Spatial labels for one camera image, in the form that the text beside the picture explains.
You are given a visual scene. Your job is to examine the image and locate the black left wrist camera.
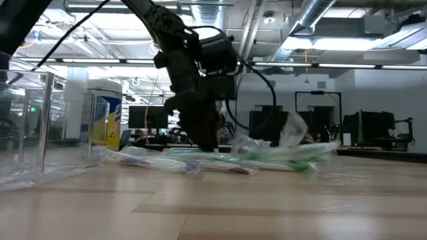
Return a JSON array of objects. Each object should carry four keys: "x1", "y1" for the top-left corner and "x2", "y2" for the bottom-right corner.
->
[{"x1": 199, "y1": 35, "x2": 240, "y2": 101}]

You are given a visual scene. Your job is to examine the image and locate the grey ceiling air unit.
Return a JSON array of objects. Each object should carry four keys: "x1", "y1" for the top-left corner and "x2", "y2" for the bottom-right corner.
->
[{"x1": 363, "y1": 13, "x2": 427, "y2": 38}]

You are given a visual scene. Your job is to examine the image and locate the yellow hanging cable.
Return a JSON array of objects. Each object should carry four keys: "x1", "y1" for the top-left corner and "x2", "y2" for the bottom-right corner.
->
[{"x1": 143, "y1": 75, "x2": 159, "y2": 147}]

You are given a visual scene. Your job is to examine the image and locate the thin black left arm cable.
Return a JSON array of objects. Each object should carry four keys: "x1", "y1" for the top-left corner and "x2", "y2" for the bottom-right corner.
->
[{"x1": 35, "y1": 0, "x2": 111, "y2": 69}]

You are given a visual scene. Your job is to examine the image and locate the yellow hanging pull cord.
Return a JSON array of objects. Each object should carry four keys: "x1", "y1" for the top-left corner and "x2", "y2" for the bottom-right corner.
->
[{"x1": 302, "y1": 49, "x2": 310, "y2": 85}]

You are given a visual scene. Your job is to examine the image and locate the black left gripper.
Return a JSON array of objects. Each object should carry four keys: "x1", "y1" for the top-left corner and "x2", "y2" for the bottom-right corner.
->
[{"x1": 153, "y1": 39, "x2": 222, "y2": 152}]

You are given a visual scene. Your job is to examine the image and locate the yellow blue wipes canister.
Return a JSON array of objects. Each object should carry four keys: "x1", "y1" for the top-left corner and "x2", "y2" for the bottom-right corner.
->
[{"x1": 87, "y1": 79, "x2": 123, "y2": 151}]

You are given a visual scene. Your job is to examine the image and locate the black computer monitor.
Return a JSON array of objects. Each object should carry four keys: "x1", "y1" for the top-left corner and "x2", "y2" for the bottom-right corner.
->
[{"x1": 128, "y1": 105, "x2": 169, "y2": 131}]

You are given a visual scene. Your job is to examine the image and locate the black metal rig frame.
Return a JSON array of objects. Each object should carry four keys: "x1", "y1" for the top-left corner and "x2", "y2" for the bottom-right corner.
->
[{"x1": 294, "y1": 90, "x2": 342, "y2": 147}]

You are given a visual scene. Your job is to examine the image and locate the long ceiling light strip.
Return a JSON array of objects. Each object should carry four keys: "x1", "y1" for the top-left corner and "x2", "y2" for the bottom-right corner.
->
[{"x1": 16, "y1": 57, "x2": 427, "y2": 71}]

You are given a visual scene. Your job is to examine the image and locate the large silver ventilation duct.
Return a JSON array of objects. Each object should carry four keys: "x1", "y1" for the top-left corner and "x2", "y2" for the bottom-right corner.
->
[{"x1": 266, "y1": 0, "x2": 336, "y2": 64}]

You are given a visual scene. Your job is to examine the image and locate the ribbed silver ventilation duct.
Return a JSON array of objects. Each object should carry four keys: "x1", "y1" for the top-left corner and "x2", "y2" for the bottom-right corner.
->
[{"x1": 191, "y1": 0, "x2": 228, "y2": 31}]

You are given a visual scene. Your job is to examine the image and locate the black left wrist camera cable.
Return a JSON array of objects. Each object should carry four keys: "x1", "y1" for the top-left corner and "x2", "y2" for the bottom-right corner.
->
[{"x1": 188, "y1": 25, "x2": 278, "y2": 131}]

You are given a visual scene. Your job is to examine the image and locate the black equipment stack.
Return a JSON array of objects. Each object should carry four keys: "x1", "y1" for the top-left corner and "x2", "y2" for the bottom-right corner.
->
[{"x1": 342, "y1": 111, "x2": 396, "y2": 147}]

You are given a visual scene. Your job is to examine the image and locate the bright ceiling light panel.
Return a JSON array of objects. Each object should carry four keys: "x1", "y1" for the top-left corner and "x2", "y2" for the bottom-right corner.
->
[{"x1": 283, "y1": 35, "x2": 381, "y2": 52}]

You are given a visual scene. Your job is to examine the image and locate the green toothbrush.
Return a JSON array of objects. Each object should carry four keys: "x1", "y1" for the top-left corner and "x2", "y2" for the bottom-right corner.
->
[
  {"x1": 199, "y1": 155, "x2": 316, "y2": 173},
  {"x1": 230, "y1": 111, "x2": 342, "y2": 165}
]

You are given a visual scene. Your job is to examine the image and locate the black partition screen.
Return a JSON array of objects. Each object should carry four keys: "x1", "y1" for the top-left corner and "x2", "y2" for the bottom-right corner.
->
[{"x1": 249, "y1": 105, "x2": 334, "y2": 147}]

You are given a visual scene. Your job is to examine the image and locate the clear acrylic organizer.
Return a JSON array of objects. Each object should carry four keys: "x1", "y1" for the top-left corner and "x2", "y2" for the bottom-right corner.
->
[{"x1": 0, "y1": 53, "x2": 111, "y2": 193}]

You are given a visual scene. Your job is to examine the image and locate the grey laptop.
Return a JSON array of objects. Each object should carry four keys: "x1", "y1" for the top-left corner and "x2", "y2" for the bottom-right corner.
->
[{"x1": 119, "y1": 129, "x2": 133, "y2": 148}]

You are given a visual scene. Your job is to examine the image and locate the purple toothbrush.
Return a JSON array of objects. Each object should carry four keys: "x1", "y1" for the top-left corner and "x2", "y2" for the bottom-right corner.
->
[
  {"x1": 106, "y1": 145, "x2": 260, "y2": 176},
  {"x1": 230, "y1": 134, "x2": 273, "y2": 155}
]

